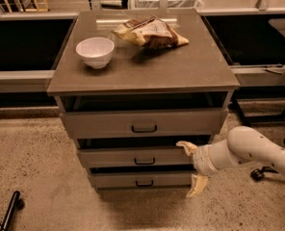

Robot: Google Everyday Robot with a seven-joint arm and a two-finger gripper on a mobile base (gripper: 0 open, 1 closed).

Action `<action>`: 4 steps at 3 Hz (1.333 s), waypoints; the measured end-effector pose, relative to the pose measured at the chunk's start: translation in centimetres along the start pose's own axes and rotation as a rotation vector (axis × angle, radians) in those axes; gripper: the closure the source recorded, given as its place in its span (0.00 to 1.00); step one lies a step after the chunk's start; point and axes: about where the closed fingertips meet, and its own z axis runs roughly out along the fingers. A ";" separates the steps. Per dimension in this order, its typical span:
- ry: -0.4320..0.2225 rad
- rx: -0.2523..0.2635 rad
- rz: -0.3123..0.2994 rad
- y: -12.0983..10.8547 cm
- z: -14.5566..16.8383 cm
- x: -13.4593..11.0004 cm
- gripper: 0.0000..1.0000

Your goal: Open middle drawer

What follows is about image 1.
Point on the black metal table leg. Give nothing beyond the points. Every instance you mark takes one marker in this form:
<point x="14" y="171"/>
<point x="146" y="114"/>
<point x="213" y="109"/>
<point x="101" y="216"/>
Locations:
<point x="234" y="105"/>

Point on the grey drawer cabinet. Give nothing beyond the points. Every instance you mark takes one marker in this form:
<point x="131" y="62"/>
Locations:
<point x="190" y="77"/>

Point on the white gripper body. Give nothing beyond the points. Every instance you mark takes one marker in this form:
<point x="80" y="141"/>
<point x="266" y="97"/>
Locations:
<point x="201" y="160"/>

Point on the brown chip bag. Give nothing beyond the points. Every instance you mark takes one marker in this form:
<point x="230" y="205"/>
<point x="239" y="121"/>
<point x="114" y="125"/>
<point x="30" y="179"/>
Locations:
<point x="151" y="32"/>

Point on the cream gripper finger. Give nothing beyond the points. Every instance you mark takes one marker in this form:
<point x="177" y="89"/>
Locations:
<point x="199" y="183"/>
<point x="189" y="147"/>

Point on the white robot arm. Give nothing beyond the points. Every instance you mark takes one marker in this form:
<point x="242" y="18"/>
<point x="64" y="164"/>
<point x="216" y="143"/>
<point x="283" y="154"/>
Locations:
<point x="243" y="146"/>

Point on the grey top drawer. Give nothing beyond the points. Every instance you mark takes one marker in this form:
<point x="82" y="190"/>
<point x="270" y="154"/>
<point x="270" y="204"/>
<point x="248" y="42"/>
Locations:
<point x="101" y="125"/>

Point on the grey drawer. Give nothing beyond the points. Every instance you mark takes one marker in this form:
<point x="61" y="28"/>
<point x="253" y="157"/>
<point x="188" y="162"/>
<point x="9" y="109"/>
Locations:
<point x="101" y="125"/>
<point x="134" y="157"/>
<point x="140" y="180"/>

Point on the wire mesh basket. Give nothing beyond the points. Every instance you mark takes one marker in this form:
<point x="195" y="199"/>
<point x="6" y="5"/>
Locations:
<point x="173" y="4"/>

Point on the white bowl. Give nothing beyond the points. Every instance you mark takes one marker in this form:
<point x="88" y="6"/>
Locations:
<point x="95" y="52"/>

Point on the grey bottom drawer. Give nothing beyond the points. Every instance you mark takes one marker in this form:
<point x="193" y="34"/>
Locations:
<point x="140" y="180"/>

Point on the black chair base right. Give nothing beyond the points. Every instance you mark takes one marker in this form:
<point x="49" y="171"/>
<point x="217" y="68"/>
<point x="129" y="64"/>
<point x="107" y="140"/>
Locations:
<point x="259" y="174"/>

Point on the black chair leg left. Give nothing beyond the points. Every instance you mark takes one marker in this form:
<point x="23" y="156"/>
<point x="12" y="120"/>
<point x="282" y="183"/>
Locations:
<point x="16" y="204"/>

